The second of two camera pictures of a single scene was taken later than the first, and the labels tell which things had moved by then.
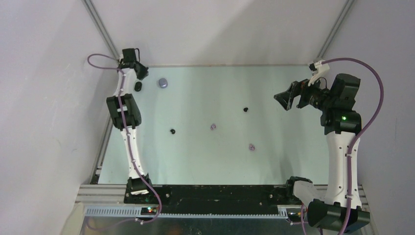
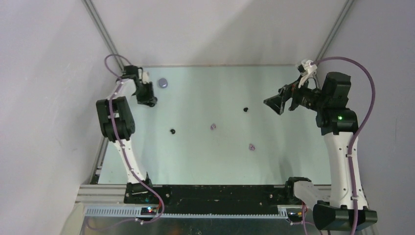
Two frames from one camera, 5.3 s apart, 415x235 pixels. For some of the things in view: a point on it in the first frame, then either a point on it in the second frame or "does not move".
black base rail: [214, 199] does not move
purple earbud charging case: [163, 82] does not move
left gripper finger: [141, 70] -> [152, 100]
